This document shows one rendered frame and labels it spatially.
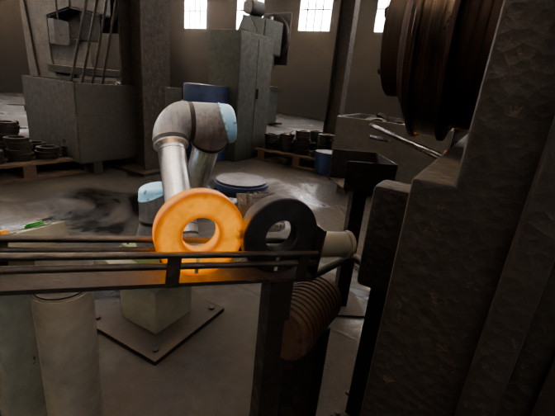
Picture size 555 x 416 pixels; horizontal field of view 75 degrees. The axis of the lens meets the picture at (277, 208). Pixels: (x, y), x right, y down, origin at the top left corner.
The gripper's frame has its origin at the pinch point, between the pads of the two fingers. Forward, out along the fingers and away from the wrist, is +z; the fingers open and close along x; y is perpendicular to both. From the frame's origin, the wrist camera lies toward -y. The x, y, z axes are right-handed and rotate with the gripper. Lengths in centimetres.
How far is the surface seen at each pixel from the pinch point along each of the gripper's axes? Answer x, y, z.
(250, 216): -6.4, 3.0, 2.3
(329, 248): 10.4, -4.6, 1.7
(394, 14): 29, 45, 2
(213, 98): 81, 115, -348
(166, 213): -21.1, 4.5, 3.6
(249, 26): 267, 376, -712
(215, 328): 7, -49, -82
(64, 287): -35.9, -5.7, 2.3
